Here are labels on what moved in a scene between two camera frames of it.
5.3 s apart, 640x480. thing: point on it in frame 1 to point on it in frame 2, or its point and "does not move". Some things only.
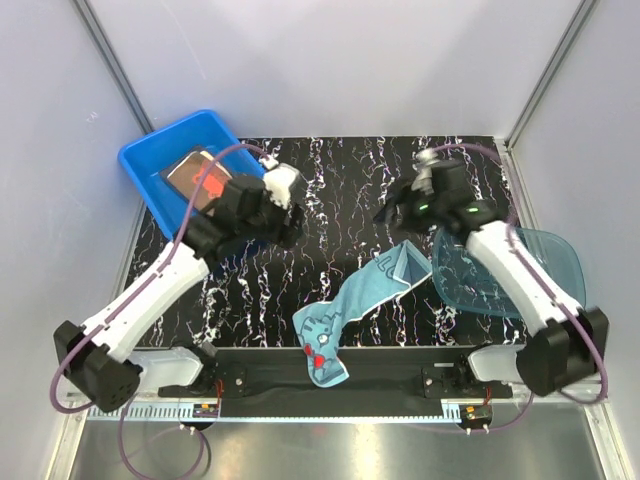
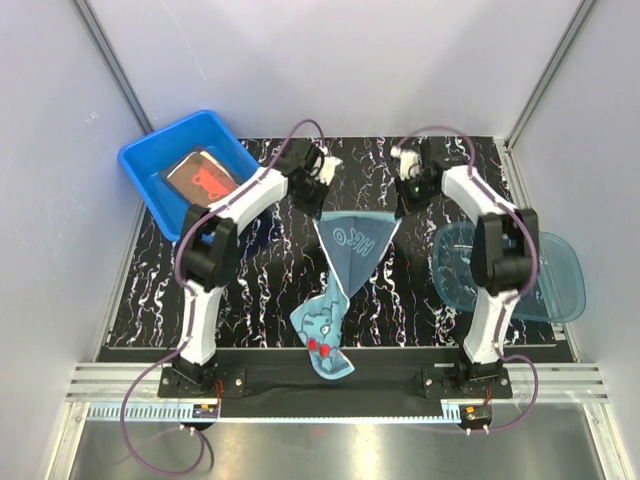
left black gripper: x=286 y=235 to x=313 y=208
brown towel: x=187 y=176 does not move
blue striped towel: x=357 y=292 to x=352 y=240
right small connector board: x=476 y=414 does not move
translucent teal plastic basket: x=462 y=281 does not move
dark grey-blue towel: x=164 y=174 does not move
